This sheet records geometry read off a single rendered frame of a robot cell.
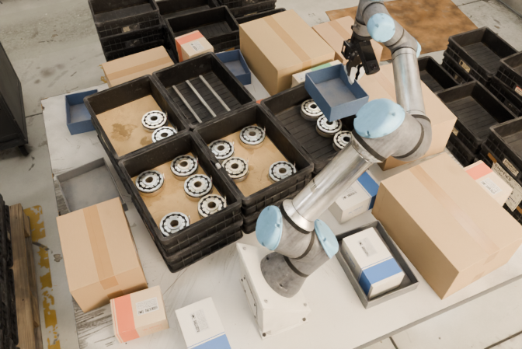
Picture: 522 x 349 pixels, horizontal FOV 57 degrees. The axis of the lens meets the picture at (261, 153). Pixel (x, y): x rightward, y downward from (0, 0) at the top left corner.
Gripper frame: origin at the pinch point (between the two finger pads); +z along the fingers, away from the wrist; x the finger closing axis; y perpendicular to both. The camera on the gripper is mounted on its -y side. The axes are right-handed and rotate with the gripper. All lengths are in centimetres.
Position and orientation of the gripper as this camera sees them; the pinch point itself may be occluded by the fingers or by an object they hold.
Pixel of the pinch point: (353, 82)
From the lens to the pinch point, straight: 178.9
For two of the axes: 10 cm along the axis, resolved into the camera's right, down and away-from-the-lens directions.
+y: -3.6, -7.0, 6.2
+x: -9.3, 2.2, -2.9
